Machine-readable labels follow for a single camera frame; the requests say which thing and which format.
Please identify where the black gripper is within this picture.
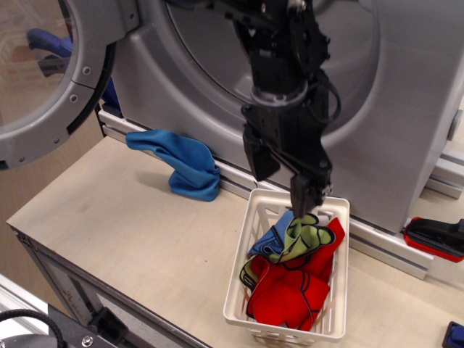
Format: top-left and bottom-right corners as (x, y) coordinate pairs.
(241, 96), (332, 218)

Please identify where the green cloth with black trim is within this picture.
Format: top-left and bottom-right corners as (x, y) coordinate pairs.
(239, 213), (346, 290)

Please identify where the light blue cloth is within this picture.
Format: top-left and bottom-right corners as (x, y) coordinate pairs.
(248, 210), (294, 257)

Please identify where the red cloth with black trim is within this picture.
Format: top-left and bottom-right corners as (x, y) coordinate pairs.
(246, 217), (346, 332)

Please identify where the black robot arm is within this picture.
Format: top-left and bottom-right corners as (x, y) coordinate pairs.
(175, 1), (341, 218)

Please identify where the white plastic laundry basket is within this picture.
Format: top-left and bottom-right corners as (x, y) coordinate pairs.
(223, 189), (349, 347)

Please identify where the grey toy washing machine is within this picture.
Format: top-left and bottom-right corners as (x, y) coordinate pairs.
(112, 1), (463, 232)

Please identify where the round grey machine door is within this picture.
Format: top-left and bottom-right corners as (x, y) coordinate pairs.
(1, 1), (139, 170)

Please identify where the blue folded cloth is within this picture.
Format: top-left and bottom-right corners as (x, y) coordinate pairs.
(125, 130), (220, 202)

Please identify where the red and black clamp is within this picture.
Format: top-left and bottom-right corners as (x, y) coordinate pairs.
(403, 217), (463, 262)

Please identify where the blue black clamp corner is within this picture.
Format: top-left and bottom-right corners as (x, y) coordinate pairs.
(442, 321), (464, 348)

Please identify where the blue clamp behind door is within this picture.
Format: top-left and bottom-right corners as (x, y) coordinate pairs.
(26, 28), (123, 113)

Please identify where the black metal bracket plate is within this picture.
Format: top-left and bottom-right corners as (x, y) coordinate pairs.
(47, 304), (129, 348)

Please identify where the aluminium table frame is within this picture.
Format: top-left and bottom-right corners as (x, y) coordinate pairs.
(15, 230), (208, 347)

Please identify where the black braided cable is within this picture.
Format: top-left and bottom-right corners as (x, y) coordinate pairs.
(0, 308), (70, 348)

